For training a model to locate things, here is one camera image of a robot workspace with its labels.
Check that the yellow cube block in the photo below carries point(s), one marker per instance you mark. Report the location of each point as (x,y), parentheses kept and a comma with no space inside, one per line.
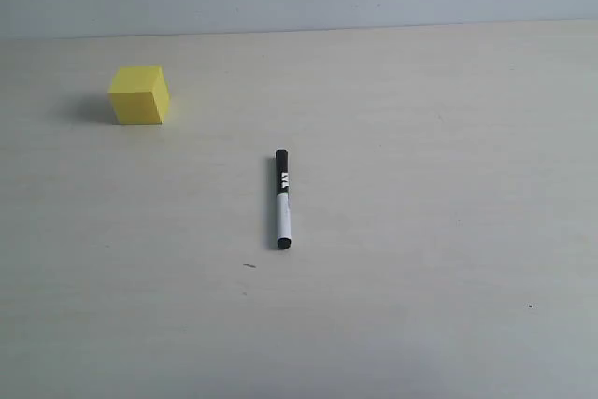
(139,95)

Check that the black and white marker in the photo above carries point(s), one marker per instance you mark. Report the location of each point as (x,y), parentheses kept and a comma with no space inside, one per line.
(284,230)

